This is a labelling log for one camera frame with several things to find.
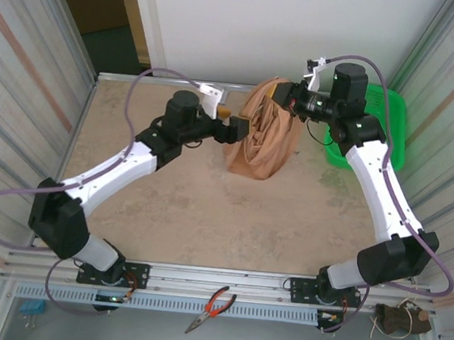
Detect green plastic basket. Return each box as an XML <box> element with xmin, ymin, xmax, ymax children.
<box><xmin>320</xmin><ymin>78</ymin><xmax>414</xmax><ymax>177</ymax></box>

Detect small circuit board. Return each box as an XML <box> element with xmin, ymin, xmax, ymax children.
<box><xmin>314</xmin><ymin>308</ymin><xmax>346</xmax><ymax>337</ymax></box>
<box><xmin>92</xmin><ymin>292</ymin><xmax>133</xmax><ymax>316</ymax></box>

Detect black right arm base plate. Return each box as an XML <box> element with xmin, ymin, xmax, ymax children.
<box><xmin>285</xmin><ymin>275</ymin><xmax>364</xmax><ymax>313</ymax></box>

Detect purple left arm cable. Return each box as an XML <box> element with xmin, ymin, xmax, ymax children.
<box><xmin>0</xmin><ymin>50</ymin><xmax>204</xmax><ymax>327</ymax></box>

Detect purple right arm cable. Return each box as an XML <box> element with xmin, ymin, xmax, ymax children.
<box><xmin>295</xmin><ymin>51</ymin><xmax>454</xmax><ymax>340</ymax></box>

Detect beige door frame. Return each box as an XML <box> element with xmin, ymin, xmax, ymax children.
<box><xmin>102</xmin><ymin>0</ymin><xmax>161</xmax><ymax>76</ymax></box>

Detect tan t-shirt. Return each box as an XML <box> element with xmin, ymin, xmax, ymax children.
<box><xmin>221</xmin><ymin>71</ymin><xmax>309</xmax><ymax>185</ymax></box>

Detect blue binder clip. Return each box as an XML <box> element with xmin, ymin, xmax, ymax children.
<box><xmin>17</xmin><ymin>298</ymin><xmax>47</xmax><ymax>329</ymax></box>

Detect aluminium mounting rail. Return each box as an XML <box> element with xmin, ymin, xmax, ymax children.
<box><xmin>0</xmin><ymin>239</ymin><xmax>441</xmax><ymax>325</ymax></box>

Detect grey slotted cable duct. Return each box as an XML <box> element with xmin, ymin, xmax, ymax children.
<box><xmin>13</xmin><ymin>277</ymin><xmax>321</xmax><ymax>330</ymax></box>

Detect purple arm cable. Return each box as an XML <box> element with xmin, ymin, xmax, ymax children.
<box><xmin>0</xmin><ymin>50</ymin><xmax>204</xmax><ymax>327</ymax></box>
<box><xmin>295</xmin><ymin>51</ymin><xmax>454</xmax><ymax>340</ymax></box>

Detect thin black right gripper cable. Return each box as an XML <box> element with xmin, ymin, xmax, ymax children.
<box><xmin>303</xmin><ymin>118</ymin><xmax>339</xmax><ymax>150</ymax></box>

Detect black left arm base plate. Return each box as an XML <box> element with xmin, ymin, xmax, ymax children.
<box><xmin>75</xmin><ymin>257</ymin><xmax>151</xmax><ymax>292</ymax></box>

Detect brown cloth pouch with string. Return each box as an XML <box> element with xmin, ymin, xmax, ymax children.
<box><xmin>369</xmin><ymin>294</ymin><xmax>436</xmax><ymax>340</ymax></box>

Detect orange-handled pliers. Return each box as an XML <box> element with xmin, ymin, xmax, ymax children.
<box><xmin>184</xmin><ymin>281</ymin><xmax>239</xmax><ymax>339</ymax></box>

